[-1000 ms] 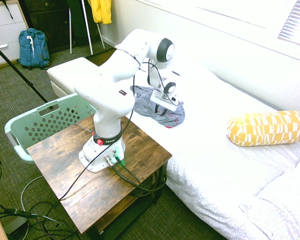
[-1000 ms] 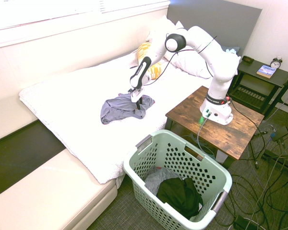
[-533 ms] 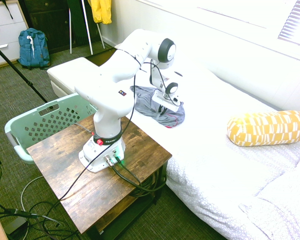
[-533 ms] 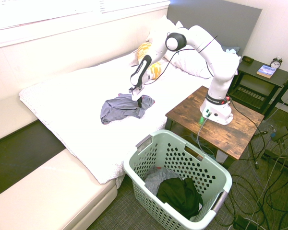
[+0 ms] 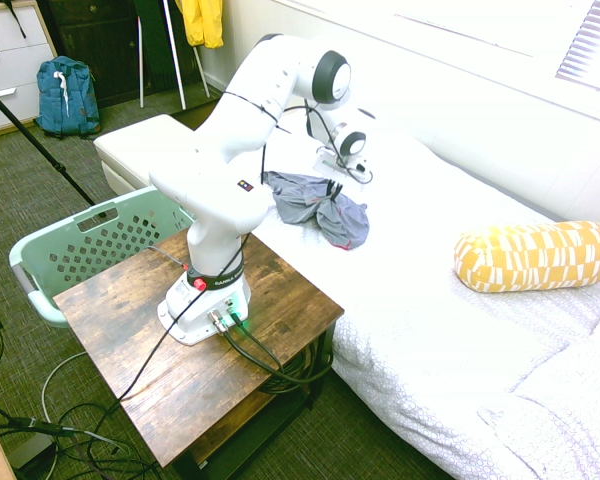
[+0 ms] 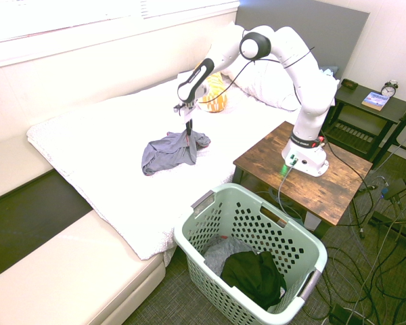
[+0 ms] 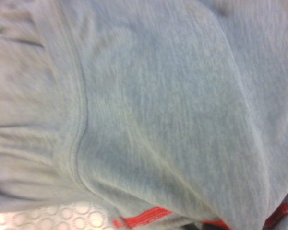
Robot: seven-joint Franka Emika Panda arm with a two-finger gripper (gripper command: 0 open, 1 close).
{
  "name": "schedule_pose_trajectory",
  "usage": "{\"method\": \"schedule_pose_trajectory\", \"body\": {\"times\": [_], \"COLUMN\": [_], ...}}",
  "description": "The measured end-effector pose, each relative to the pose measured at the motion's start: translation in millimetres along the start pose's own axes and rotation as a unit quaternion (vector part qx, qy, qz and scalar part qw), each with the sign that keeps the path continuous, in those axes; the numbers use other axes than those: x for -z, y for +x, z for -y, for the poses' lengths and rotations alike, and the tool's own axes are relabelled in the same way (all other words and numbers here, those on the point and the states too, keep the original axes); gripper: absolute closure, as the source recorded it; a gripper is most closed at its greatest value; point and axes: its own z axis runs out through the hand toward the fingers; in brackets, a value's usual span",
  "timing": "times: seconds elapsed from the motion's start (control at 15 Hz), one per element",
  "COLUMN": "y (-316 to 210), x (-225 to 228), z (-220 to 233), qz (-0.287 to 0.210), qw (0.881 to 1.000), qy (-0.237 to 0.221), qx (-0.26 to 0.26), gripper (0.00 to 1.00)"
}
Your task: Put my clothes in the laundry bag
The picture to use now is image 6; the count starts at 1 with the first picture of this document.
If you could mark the red round plug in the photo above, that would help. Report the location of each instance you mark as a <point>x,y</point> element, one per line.
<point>316,144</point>

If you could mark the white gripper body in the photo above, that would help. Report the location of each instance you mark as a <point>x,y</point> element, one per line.
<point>186,111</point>

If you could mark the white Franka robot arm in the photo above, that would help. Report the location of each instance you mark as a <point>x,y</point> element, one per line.
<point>311,84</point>

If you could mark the grey shirt with red trim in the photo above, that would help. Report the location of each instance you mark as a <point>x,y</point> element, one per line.
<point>169,154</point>

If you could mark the light blue cloth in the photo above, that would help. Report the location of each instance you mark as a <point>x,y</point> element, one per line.
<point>329,72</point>

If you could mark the white bed with quilt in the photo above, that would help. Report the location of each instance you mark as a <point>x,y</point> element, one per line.
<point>105,145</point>

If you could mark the black twin-bell alarm clock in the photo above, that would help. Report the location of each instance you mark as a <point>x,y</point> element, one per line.
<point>389,89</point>

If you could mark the black power adapter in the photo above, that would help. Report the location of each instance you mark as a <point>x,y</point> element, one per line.
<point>395,189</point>

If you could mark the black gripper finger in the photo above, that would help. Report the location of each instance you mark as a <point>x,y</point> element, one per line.
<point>187,128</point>
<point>190,133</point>

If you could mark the blue cover book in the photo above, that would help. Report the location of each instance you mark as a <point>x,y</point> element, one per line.
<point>375,101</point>

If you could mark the black nightstand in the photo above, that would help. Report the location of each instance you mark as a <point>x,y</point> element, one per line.
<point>358,111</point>

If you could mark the black garment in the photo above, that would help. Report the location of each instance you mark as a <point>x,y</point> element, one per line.
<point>253,277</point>

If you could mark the white bed pillow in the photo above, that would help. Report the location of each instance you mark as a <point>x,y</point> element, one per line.
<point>264,84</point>

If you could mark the mint green laundry basket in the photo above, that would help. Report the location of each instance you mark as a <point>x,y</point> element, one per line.
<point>223,210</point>

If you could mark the grey garment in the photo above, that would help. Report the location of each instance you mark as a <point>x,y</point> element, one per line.
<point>220,255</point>

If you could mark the yellow white patterned bolster pillow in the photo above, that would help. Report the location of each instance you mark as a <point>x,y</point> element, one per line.
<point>216,101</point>

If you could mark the cream upholstered bench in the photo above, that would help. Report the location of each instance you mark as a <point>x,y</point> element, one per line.
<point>71,277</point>

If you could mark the rustic brown wooden table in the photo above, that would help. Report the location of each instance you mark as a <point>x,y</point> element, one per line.
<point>311,189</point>

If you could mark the small black device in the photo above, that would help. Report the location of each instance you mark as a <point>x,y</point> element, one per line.
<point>349,83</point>

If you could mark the grey headboard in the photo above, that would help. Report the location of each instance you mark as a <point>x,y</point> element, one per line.
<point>325,37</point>

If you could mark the black power brick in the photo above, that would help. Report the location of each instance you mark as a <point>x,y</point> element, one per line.
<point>345,315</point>

